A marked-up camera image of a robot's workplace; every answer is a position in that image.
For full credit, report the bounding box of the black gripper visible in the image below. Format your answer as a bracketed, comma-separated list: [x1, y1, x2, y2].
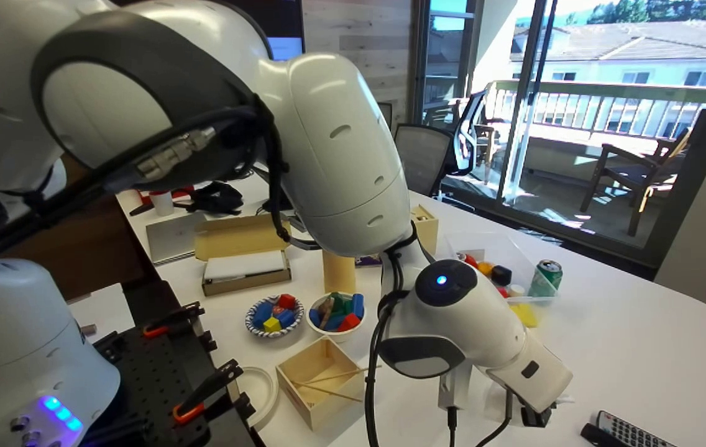
[520, 400, 558, 428]

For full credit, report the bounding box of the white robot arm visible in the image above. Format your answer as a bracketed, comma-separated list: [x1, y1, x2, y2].
[0, 0, 571, 447]

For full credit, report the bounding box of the black remote keypad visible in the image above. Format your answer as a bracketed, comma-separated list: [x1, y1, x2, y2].
[580, 410, 676, 447]

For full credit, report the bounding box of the green soda can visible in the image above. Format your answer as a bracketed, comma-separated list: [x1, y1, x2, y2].
[530, 261, 564, 297]

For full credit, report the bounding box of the small wooden box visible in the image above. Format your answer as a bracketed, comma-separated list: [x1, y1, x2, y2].
[277, 338, 362, 430]

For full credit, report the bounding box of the white bowl of blocks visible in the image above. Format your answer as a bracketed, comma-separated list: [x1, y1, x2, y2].
[308, 294, 365, 336]

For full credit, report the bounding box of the wooden chopstick upper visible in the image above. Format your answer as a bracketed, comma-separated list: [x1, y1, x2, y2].
[300, 385, 362, 403]

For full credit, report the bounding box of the white tape roll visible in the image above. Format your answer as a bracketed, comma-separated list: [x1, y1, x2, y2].
[232, 366, 278, 430]

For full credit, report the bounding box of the grey office chair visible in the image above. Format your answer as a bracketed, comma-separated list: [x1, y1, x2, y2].
[395, 123, 449, 195]

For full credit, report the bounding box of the blue patterned paper plate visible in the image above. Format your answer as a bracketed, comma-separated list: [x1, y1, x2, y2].
[247, 295, 304, 338]

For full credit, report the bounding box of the right orange black clamp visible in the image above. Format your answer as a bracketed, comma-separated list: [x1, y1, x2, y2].
[171, 359, 243, 424]

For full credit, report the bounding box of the orange black clamp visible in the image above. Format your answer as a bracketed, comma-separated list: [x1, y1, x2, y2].
[171, 359, 243, 424]
[141, 303, 203, 338]

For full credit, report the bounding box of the open cardboard box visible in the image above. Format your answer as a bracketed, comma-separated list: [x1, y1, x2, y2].
[193, 214, 292, 295]

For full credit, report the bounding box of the left orange black clamp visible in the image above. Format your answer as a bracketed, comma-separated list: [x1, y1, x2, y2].
[141, 303, 203, 338]

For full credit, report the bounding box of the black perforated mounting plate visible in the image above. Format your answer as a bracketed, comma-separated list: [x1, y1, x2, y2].
[79, 281, 264, 447]

